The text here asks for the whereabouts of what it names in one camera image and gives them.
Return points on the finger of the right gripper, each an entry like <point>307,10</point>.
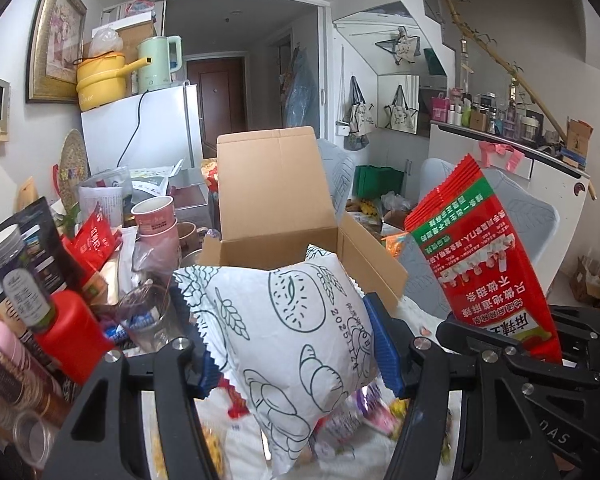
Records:
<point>505,354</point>

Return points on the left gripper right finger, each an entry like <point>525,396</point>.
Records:
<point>497,422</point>

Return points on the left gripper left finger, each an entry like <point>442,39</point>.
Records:
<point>103,435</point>

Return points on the red long snack packet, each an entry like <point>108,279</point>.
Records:
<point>476,256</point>

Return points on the silver purple snack bag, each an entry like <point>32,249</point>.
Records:
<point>334,433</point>

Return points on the white bread print snack bag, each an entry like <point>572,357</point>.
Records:
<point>295,342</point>

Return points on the clear waffle cookie bag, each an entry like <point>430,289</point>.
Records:
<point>214,443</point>

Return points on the red plastic canister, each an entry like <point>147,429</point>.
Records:
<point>75,340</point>

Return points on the glass mug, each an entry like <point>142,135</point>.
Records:
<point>145,315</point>

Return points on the green storage bin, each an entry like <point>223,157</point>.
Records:
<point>371,182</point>

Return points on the pink paper cup stack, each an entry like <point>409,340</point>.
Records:
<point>159,245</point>

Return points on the red foil packet upright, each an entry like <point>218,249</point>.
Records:
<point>95,243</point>

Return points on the black standing pouch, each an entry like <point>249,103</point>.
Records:
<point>55,267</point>

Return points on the clear jar dark label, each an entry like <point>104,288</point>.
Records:
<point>21,284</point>

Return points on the open cardboard box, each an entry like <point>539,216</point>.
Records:
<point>274,202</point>

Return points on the woven round mat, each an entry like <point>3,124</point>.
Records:
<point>72,168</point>

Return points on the white refrigerator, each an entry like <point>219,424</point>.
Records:
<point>154,129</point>

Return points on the brown entrance door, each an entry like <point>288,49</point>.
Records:
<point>221,93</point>

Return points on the yellow pot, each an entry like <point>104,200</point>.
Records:
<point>102,80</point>

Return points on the light green electric kettle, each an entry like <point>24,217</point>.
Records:
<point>165,54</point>

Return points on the gold framed picture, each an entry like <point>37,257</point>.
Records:
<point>56,43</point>

